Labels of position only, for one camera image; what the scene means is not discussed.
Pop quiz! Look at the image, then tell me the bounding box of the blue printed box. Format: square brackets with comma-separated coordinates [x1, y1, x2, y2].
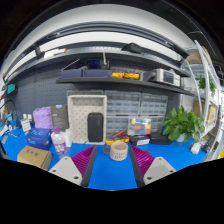
[26, 128, 52, 150]

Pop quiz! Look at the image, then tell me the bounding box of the beige patterned mug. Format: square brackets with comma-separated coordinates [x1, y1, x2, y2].
[103, 142, 128, 161]

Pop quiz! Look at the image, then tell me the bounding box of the yellow tool on shelf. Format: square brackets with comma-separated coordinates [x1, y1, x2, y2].
[112, 70, 140, 80]

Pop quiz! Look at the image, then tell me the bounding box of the grey drawer cabinet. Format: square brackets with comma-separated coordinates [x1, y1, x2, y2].
[67, 90, 168, 137]

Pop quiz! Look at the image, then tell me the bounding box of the white pegboard tray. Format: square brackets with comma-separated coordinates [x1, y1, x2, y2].
[67, 95, 107, 144]

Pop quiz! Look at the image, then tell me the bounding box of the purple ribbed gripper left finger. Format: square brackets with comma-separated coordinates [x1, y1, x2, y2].
[48, 144, 98, 188]

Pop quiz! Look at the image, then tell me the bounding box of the grey bench instrument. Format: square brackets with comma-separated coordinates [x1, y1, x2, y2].
[142, 68, 180, 87]

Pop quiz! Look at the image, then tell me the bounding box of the clear bottle with purple cap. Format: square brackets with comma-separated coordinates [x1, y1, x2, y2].
[51, 127, 68, 158]

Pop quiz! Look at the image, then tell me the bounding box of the white metal rack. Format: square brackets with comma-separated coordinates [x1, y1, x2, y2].
[186, 41, 223, 162]

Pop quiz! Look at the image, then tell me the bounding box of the green potted plant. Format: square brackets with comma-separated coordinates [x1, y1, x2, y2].
[162, 106, 205, 142]

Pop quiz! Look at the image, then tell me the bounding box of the flat black box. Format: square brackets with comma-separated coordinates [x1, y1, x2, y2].
[150, 132, 171, 145]

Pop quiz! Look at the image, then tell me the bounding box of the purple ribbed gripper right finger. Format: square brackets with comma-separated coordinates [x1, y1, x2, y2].
[128, 144, 177, 189]

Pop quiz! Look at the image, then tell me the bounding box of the dark grey wall shelf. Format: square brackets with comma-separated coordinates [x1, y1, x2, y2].
[56, 77, 193, 96]

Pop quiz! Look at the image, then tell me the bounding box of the yellow multimeter with red leads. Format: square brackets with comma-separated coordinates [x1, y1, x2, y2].
[106, 131, 130, 145]

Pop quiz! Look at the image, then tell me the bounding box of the purple plastic bag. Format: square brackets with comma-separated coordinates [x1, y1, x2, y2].
[33, 107, 53, 129]

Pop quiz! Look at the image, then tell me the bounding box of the black portable speaker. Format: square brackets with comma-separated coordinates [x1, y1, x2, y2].
[87, 113, 103, 142]

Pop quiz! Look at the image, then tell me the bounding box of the white power adapter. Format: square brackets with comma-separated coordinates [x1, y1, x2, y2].
[190, 142, 202, 154]

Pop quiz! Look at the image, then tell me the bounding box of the dark grey product box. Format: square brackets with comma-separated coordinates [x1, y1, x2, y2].
[50, 104, 69, 130]

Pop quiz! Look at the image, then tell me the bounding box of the small black labelled box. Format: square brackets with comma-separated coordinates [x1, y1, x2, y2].
[130, 135, 150, 146]

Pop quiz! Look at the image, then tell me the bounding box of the small white bottle box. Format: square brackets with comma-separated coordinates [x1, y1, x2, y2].
[21, 114, 31, 132]

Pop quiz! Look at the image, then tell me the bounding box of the brown cardboard box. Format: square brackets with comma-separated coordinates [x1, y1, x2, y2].
[17, 146, 52, 170]

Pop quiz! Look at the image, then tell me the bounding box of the clear organizer with coloured parts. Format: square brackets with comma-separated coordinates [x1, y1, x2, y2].
[128, 118, 151, 136]

